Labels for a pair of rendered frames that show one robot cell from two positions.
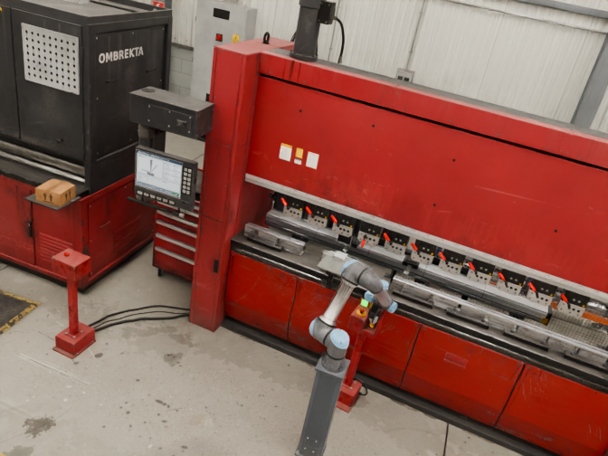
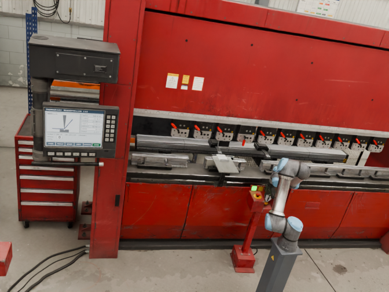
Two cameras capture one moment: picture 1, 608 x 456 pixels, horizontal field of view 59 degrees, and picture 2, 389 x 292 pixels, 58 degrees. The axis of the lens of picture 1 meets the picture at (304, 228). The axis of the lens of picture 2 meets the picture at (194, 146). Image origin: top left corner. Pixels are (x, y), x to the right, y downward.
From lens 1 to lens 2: 2.06 m
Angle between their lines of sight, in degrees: 31
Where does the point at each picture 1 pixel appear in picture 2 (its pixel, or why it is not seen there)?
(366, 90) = (248, 15)
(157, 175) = (73, 130)
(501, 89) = not seen: hidden behind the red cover
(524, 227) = (353, 102)
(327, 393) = (287, 269)
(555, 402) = (369, 208)
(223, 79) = (120, 16)
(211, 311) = (113, 241)
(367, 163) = (246, 77)
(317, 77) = (203, 7)
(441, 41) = not seen: outside the picture
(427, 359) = (293, 212)
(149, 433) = not seen: outside the picture
